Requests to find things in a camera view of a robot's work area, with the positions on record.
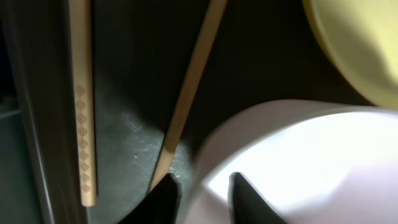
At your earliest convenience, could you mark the wooden chopstick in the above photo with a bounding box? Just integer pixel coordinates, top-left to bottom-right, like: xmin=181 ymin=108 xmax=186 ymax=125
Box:
xmin=149 ymin=0 xmax=228 ymax=190
xmin=68 ymin=0 xmax=97 ymax=207

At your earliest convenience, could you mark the yellow plate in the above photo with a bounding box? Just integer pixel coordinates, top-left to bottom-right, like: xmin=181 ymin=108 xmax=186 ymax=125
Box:
xmin=302 ymin=0 xmax=397 ymax=110

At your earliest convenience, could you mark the left wooden chopstick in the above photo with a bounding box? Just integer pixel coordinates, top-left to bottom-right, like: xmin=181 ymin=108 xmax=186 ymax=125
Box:
xmin=68 ymin=0 xmax=97 ymax=207

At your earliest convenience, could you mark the pink bowl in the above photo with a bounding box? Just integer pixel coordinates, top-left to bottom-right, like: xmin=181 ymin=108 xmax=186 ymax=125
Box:
xmin=183 ymin=100 xmax=397 ymax=223

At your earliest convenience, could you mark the dark brown serving tray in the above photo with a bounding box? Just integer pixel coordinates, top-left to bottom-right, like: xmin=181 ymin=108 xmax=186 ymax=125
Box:
xmin=1 ymin=1 xmax=367 ymax=223

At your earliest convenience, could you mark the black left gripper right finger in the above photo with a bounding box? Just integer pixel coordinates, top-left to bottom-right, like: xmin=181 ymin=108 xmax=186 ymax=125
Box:
xmin=228 ymin=172 xmax=287 ymax=224

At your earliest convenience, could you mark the right wooden chopstick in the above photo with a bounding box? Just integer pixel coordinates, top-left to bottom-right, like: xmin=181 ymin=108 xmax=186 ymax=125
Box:
xmin=149 ymin=0 xmax=228 ymax=190

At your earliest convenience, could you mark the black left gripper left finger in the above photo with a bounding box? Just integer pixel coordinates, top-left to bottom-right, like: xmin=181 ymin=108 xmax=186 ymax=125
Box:
xmin=118 ymin=173 xmax=181 ymax=224

